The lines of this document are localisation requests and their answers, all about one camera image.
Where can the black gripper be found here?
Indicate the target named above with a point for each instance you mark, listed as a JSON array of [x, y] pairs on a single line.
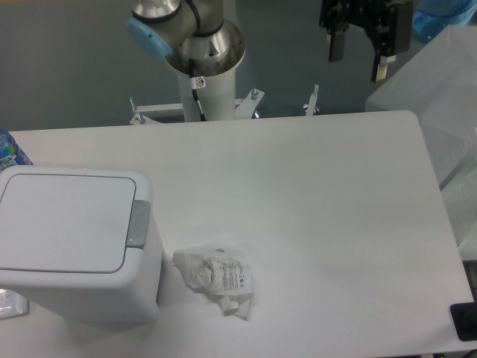
[[386, 23]]

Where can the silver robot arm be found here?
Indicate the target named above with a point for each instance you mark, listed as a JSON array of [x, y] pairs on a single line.
[[197, 35]]

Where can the white trash can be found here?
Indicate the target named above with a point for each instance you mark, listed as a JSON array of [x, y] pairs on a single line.
[[81, 242]]

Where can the blue plastic jug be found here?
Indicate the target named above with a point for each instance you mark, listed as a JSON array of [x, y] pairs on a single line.
[[431, 17]]

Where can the translucent plastic storage box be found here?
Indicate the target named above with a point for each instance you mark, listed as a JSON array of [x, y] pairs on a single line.
[[438, 85]]

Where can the crumpled white paper wrapper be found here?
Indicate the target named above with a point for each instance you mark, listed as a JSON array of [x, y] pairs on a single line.
[[220, 272]]

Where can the black device at edge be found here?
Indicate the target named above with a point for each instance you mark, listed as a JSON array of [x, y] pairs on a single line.
[[464, 319]]

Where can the blue water bottle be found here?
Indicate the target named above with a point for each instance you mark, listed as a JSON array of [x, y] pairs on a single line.
[[11, 153]]

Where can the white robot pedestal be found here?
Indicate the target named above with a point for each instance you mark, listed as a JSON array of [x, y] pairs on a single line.
[[211, 97]]

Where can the white pedestal base frame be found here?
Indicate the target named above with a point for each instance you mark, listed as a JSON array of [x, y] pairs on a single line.
[[245, 108]]

